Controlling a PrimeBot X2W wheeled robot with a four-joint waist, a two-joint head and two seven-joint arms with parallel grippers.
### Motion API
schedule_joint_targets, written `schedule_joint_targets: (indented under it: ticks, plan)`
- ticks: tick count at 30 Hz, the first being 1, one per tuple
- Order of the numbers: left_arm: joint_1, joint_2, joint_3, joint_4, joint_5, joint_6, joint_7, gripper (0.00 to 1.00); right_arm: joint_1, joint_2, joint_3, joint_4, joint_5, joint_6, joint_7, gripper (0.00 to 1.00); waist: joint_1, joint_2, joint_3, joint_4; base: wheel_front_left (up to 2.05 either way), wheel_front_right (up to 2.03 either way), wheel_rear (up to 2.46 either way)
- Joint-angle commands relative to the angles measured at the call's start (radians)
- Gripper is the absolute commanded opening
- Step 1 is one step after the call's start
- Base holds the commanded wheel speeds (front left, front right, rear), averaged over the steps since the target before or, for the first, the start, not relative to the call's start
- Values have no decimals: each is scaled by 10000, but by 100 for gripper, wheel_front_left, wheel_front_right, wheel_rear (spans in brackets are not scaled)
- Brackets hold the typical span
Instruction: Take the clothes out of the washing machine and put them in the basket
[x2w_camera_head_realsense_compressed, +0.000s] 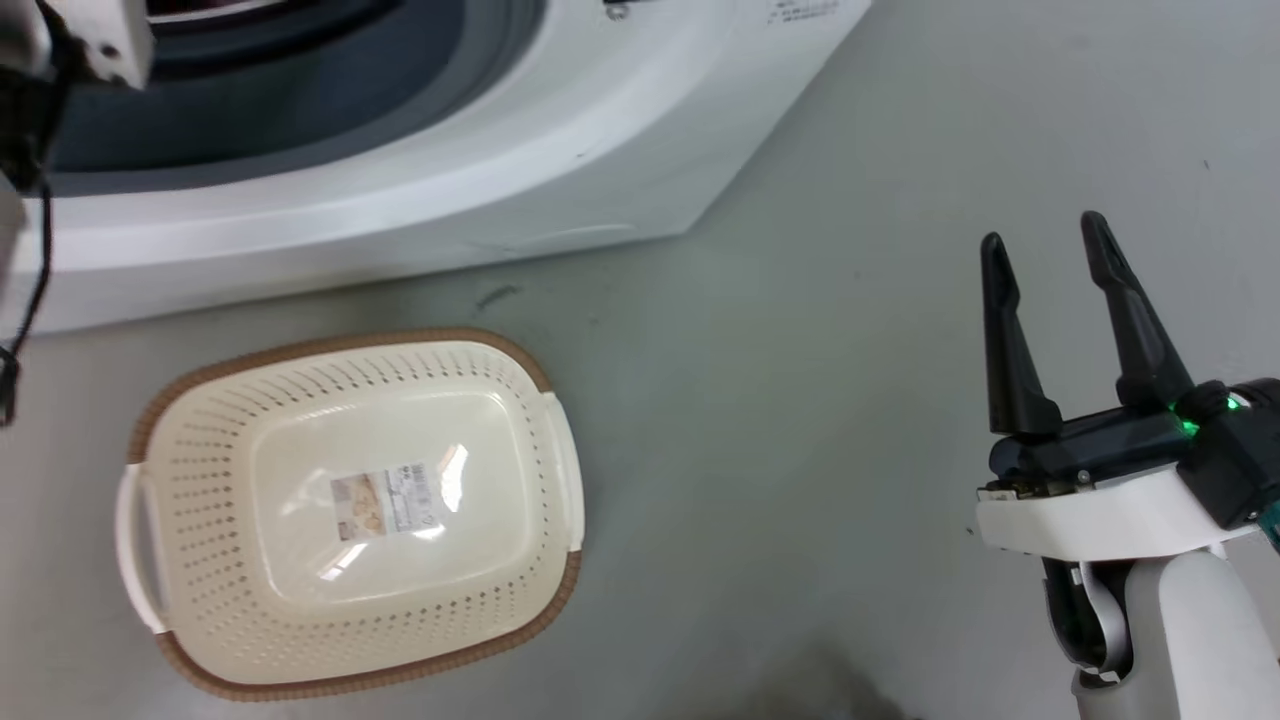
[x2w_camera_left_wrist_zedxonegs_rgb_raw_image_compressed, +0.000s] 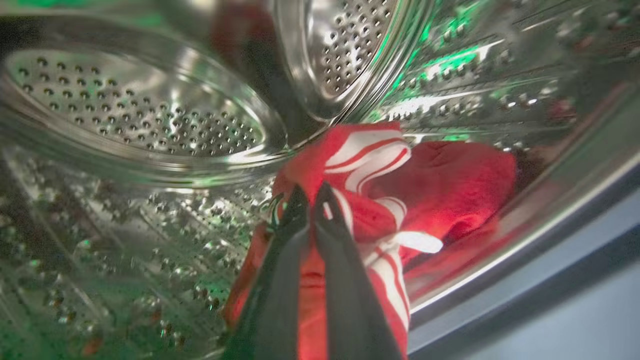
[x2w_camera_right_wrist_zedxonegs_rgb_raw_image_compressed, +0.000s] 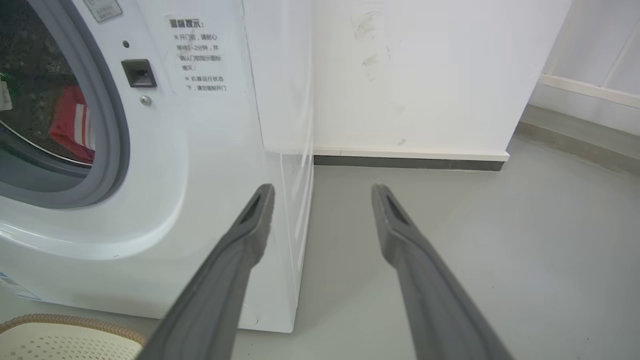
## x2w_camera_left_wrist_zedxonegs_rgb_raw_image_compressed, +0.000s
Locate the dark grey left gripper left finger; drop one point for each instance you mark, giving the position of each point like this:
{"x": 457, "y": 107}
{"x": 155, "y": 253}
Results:
{"x": 274, "y": 300}

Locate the grey washing machine door seal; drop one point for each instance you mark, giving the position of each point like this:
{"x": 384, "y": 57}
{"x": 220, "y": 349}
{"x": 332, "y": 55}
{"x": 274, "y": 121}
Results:
{"x": 540, "y": 290}

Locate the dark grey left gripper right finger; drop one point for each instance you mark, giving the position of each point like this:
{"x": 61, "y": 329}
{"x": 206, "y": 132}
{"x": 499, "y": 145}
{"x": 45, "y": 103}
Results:
{"x": 350, "y": 300}

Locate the red and white striped garment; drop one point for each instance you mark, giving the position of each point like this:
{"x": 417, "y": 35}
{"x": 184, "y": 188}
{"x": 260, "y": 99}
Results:
{"x": 440, "y": 190}

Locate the stainless steel washing machine drum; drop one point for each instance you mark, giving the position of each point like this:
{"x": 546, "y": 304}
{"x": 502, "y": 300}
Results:
{"x": 150, "y": 150}

